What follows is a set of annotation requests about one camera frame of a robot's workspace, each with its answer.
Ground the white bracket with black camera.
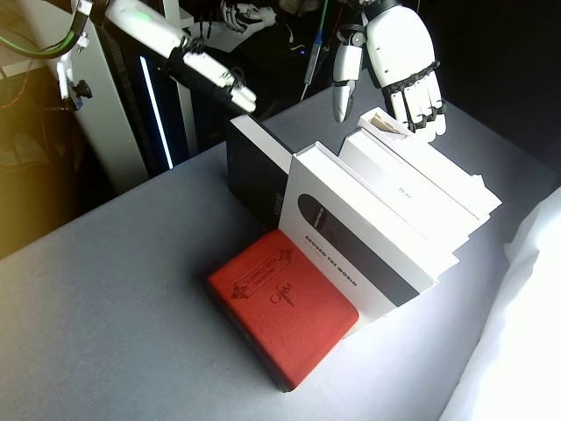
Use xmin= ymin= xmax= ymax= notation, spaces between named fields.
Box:
xmin=55 ymin=41 xmax=94 ymax=111

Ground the white AROUND THE WORLD book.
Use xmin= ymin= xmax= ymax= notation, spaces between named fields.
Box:
xmin=277 ymin=140 xmax=461 ymax=328

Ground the red hardcover book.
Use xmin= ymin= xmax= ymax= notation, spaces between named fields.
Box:
xmin=205 ymin=229 xmax=361 ymax=395

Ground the black LET IT BE book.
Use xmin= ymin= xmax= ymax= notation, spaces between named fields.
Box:
xmin=224 ymin=115 xmax=300 ymax=232

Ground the green cable with grey plug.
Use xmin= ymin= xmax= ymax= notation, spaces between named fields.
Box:
xmin=300 ymin=0 xmax=330 ymax=103

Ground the grey tablecloth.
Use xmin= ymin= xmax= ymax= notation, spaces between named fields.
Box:
xmin=0 ymin=85 xmax=561 ymax=421

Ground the white box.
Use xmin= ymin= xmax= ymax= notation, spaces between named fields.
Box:
xmin=357 ymin=109 xmax=504 ymax=229

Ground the small white skeletal hand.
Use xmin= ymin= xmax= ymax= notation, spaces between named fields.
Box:
xmin=218 ymin=0 xmax=278 ymax=34

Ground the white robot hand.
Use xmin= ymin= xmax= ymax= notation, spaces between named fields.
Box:
xmin=330 ymin=0 xmax=448 ymax=144
xmin=103 ymin=0 xmax=259 ymax=115

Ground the white robot body column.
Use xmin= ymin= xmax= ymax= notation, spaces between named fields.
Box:
xmin=43 ymin=0 xmax=198 ymax=196

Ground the white cloth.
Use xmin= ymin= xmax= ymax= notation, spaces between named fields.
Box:
xmin=437 ymin=186 xmax=561 ymax=421

